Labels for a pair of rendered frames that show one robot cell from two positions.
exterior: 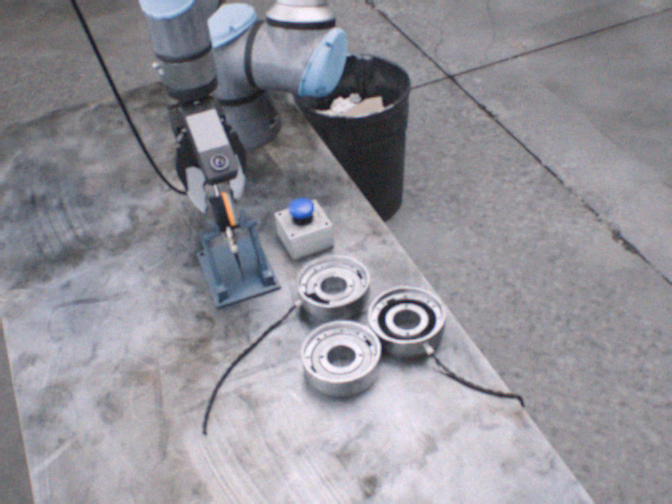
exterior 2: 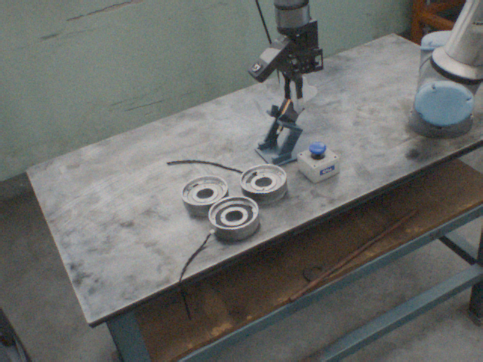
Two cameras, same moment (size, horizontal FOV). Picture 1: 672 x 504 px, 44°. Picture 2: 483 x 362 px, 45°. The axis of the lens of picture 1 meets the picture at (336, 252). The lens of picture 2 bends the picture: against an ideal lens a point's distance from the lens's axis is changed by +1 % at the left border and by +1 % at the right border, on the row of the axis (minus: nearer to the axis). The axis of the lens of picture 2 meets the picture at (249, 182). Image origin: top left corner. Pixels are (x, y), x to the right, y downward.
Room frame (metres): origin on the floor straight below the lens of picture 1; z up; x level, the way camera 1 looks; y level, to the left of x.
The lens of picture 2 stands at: (0.75, -1.02, 1.62)
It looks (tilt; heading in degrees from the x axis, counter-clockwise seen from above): 38 degrees down; 86
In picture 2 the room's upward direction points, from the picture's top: 9 degrees counter-clockwise
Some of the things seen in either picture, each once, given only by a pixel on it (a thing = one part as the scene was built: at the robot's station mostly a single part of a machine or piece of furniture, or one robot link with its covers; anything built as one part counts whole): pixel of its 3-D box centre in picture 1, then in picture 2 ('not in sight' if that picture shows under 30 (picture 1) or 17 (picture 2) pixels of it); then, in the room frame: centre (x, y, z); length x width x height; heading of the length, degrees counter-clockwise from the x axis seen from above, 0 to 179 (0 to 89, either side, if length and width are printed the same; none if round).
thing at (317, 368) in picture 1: (341, 360); (205, 197); (0.72, 0.01, 0.82); 0.08 x 0.08 x 0.02
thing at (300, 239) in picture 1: (303, 226); (320, 162); (1.00, 0.05, 0.82); 0.08 x 0.07 x 0.05; 19
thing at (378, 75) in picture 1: (355, 145); not in sight; (2.05, -0.09, 0.21); 0.34 x 0.34 x 0.43
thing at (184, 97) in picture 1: (197, 113); (297, 47); (0.99, 0.17, 1.06); 0.09 x 0.08 x 0.12; 17
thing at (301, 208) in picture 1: (302, 216); (318, 154); (0.99, 0.05, 0.85); 0.04 x 0.04 x 0.05
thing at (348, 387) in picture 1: (341, 360); (205, 196); (0.72, 0.01, 0.82); 0.10 x 0.10 x 0.04
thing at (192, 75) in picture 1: (185, 65); (291, 13); (0.98, 0.17, 1.14); 0.08 x 0.08 x 0.05
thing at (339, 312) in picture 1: (334, 289); (263, 185); (0.85, 0.01, 0.82); 0.10 x 0.10 x 0.04
